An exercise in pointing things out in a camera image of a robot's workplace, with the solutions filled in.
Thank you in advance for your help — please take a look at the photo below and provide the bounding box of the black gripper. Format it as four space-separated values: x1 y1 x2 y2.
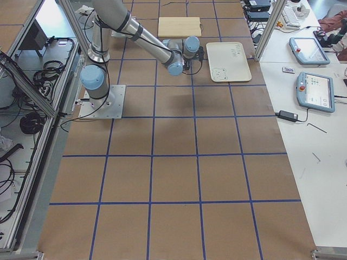
183 58 191 70

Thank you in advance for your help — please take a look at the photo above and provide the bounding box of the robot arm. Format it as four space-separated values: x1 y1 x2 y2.
80 1 203 111

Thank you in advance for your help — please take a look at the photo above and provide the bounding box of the cream bear tray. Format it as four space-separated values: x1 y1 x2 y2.
206 42 252 82

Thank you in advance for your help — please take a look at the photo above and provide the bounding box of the bamboo cutting board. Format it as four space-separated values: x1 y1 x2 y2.
158 17 202 38

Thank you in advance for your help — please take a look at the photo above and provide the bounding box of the black power brick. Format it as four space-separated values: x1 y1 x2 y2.
247 12 269 22

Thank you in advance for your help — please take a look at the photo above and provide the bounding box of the small printed card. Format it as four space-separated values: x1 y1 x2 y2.
282 67 295 74

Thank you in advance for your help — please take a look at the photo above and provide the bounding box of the white keyboard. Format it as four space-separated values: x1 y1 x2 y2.
281 6 301 29

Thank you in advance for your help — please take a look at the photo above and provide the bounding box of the black power adapter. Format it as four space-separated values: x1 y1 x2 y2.
275 110 298 122

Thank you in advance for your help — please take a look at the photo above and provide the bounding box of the upper teach pendant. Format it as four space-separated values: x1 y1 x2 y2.
289 37 330 65

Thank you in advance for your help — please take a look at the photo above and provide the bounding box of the teach pendant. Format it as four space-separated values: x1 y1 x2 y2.
289 37 330 65
296 72 335 113

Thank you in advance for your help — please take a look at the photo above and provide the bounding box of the lower teach pendant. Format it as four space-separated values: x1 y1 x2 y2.
296 72 335 113

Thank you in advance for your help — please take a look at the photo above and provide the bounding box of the hex key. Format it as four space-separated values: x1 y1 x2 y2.
307 123 327 134

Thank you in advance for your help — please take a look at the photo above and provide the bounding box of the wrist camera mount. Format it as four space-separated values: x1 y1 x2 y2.
196 46 204 62

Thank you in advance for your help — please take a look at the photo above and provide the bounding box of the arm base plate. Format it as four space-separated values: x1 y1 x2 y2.
79 84 126 120

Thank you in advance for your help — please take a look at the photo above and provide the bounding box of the aluminium frame post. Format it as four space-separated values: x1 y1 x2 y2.
254 0 287 62

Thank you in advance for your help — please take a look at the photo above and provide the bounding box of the black cable bundle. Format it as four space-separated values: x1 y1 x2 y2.
19 109 46 136

